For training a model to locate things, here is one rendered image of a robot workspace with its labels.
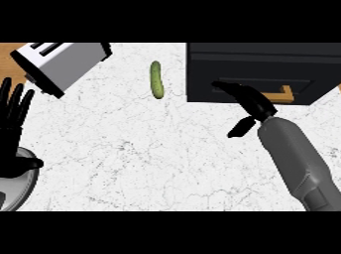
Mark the green cucumber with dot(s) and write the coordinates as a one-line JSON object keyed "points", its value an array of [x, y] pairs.
{"points": [[156, 79]]}

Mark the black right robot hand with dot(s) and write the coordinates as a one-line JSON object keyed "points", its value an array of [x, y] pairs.
{"points": [[252, 99]]}

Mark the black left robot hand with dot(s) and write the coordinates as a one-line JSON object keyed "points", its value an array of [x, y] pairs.
{"points": [[1, 139]]}

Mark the white and black toaster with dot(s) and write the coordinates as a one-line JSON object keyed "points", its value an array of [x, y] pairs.
{"points": [[62, 64]]}

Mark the dark grey drawer cabinet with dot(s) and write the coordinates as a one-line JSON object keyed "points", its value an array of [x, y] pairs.
{"points": [[264, 59]]}

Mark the dark grey drawer front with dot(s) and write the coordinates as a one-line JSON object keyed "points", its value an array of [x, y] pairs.
{"points": [[304, 88]]}

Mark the grey round cup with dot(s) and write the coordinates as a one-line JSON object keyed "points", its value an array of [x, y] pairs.
{"points": [[23, 185]]}

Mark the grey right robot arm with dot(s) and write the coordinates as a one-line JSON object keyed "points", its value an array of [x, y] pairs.
{"points": [[299, 162]]}

